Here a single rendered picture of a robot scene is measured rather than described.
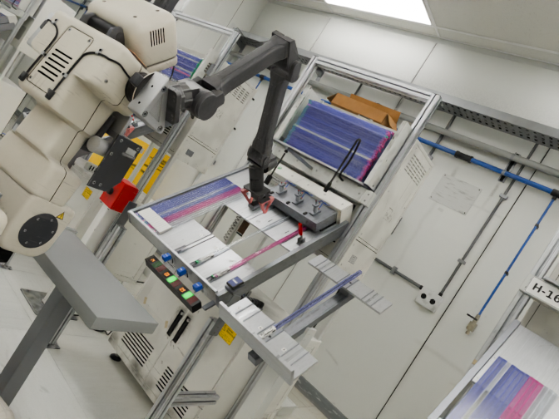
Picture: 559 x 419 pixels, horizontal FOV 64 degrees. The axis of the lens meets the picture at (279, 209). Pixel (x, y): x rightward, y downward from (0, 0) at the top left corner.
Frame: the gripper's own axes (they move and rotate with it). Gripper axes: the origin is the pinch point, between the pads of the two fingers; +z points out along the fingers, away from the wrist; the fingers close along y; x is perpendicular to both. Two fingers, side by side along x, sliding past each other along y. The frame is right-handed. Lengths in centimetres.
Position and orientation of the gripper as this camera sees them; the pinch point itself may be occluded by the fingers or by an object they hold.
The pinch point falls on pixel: (257, 206)
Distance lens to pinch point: 185.6
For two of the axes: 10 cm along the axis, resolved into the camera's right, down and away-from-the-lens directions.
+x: -7.5, 3.9, -5.4
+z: 0.0, 8.1, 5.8
